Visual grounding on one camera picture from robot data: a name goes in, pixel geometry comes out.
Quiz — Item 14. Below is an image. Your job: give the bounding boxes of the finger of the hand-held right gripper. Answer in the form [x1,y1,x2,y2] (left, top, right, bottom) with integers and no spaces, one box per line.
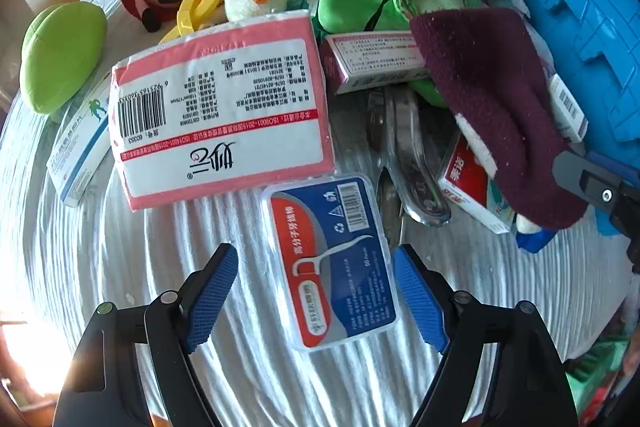
[552,151,640,259]

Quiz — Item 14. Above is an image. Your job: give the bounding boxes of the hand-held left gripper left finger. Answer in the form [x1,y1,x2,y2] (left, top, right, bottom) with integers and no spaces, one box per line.
[52,243,240,427]

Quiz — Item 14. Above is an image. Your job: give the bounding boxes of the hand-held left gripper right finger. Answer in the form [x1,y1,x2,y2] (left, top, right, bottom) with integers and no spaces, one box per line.
[392,244,571,427]

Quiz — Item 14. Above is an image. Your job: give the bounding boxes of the dental floss pick box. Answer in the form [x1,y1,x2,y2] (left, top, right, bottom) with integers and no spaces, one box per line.
[262,174,399,351]

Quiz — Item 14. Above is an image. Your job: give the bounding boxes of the blue plastic crate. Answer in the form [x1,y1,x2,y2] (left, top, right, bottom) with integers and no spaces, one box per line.
[509,0,640,158]

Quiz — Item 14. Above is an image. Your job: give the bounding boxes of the white barcode box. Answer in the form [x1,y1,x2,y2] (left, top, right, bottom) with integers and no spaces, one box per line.
[546,74,589,144]

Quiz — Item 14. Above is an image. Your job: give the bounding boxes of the red white toothpaste box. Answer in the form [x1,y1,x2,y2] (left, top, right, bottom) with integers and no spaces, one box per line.
[438,131,517,234]

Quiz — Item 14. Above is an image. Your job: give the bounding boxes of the metal spoon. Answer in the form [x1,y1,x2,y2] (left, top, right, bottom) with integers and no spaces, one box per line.
[367,86,452,228]

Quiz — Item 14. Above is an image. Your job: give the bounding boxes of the maroon cloth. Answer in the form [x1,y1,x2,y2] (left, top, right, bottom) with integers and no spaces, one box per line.
[409,7,589,231]

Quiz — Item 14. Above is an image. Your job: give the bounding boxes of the green plastic bag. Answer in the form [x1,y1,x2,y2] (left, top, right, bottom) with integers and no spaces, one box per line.
[564,332,637,427]

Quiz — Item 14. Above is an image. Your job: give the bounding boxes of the pink tissue pack white label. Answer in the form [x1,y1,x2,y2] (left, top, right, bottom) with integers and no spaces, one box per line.
[110,14,337,212]

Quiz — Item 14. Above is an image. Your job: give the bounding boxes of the white blue medicine box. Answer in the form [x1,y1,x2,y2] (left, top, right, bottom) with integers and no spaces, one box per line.
[47,74,115,208]

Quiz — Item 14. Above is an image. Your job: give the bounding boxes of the pink white medicine box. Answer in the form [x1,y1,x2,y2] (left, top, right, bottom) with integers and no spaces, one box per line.
[319,32,432,96]

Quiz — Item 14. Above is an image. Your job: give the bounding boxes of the green frog plush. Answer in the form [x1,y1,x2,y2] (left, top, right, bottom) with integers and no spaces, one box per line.
[20,3,109,116]

